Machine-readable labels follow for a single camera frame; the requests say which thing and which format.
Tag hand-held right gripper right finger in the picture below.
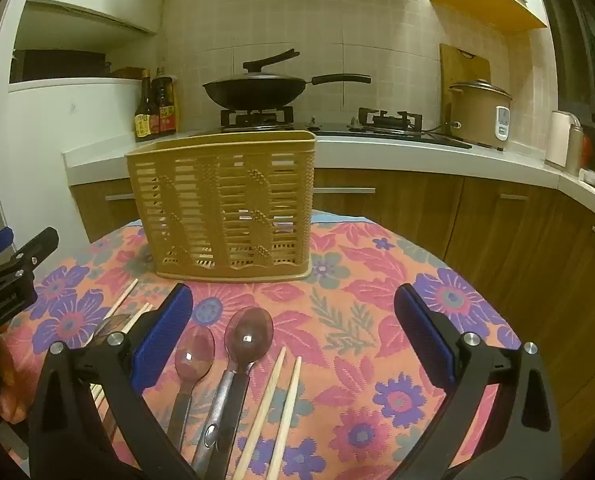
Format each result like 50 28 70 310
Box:
394 283 563 480

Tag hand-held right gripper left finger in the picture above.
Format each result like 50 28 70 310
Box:
28 282 203 480

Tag small metal spoon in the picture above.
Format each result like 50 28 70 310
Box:
166 327 216 453

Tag large metal spoon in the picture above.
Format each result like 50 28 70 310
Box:
191 306 275 480

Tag tan plastic utensil basket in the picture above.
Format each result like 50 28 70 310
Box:
125 130 318 282

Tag person's left hand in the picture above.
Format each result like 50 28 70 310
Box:
0 332 32 426

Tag floral tablecloth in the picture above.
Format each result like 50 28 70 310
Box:
0 210 525 480

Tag wooden base cabinets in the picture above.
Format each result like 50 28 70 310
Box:
70 167 595 411

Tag dark soy sauce bottle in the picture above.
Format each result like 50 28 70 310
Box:
134 69 160 142

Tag dark appliance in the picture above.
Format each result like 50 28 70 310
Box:
10 49 112 83

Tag white kitchen countertop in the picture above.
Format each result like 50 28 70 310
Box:
62 130 595 221

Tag dark red label sauce bottle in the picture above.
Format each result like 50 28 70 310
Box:
152 67 178 136

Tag yellow oil bottle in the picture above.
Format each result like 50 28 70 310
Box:
171 77 182 133

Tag beige rice cooker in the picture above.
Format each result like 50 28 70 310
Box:
448 79 514 150

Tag black gas stove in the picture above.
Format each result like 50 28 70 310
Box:
220 105 473 150

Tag white kettle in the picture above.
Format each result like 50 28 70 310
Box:
545 110 583 170

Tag steel flask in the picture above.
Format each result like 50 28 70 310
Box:
565 127 585 177

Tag black wok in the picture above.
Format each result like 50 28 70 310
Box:
202 74 372 111

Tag wooden cutting board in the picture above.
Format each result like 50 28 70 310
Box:
438 43 492 111

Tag black wok lid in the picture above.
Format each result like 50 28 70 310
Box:
212 49 303 83

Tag dark window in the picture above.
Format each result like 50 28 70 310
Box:
545 0 595 128

